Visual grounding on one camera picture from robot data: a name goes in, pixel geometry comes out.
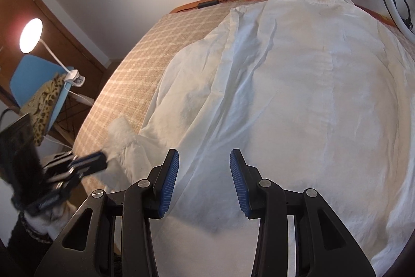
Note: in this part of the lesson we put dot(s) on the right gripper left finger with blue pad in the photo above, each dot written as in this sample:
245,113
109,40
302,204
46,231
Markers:
145,200

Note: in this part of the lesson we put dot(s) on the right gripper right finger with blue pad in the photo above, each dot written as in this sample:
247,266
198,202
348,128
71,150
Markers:
262,199

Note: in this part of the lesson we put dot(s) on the white shirt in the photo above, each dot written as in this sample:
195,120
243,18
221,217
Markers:
206,234

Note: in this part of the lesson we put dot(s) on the left hand grey knit glove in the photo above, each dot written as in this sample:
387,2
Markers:
52,222

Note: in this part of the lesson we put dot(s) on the leopard print cloth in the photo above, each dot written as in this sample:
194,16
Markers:
41,105

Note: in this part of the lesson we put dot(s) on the beige plaid bed blanket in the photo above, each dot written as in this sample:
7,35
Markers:
136,69

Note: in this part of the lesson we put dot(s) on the blue chair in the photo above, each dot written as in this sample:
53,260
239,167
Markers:
30,74

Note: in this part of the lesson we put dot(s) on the orange wooden bed frame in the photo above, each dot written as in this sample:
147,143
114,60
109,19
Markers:
201,4

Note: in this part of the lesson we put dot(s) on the white ring light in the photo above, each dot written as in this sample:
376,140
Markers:
401,15

